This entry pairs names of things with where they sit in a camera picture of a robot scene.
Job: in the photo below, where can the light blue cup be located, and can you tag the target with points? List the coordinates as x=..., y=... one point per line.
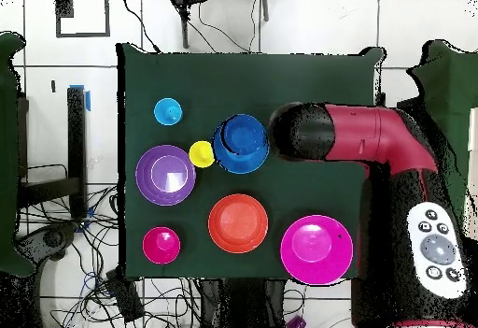
x=168, y=111

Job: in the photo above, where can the blue tape strip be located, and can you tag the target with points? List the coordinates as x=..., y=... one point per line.
x=87, y=100

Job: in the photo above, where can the yellow cup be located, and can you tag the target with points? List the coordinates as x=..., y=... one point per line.
x=201, y=154

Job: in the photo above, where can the large pink bowl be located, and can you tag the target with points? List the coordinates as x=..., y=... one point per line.
x=317, y=249

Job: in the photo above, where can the dark square floor frame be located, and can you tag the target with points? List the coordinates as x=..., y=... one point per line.
x=107, y=17

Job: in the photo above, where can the orange bowl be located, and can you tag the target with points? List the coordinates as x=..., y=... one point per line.
x=238, y=223

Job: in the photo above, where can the black power strip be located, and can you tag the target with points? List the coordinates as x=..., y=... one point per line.
x=125, y=298

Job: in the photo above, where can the dark green tablecloth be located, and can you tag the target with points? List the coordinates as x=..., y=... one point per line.
x=224, y=77

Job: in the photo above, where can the white boxes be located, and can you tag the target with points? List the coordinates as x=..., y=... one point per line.
x=474, y=137

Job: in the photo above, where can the black tripod stand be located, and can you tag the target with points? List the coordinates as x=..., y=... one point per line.
x=184, y=21

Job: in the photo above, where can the large light blue bowl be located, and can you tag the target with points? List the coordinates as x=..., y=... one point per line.
x=239, y=163

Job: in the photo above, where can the small dark blue bowl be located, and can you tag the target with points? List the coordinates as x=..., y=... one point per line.
x=242, y=133

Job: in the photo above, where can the side table with green cloth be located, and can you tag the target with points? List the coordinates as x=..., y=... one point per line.
x=7, y=156
x=455, y=81

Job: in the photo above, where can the small crimson bowl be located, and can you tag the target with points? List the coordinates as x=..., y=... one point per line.
x=161, y=245

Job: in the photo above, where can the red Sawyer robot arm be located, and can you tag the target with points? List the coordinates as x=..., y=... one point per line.
x=373, y=133

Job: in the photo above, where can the black metal frame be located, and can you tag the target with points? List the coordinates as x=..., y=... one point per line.
x=76, y=148

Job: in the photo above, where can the small purple object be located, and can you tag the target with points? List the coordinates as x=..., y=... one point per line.
x=296, y=322

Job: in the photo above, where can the purple bowl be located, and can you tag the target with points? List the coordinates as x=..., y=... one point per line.
x=165, y=175

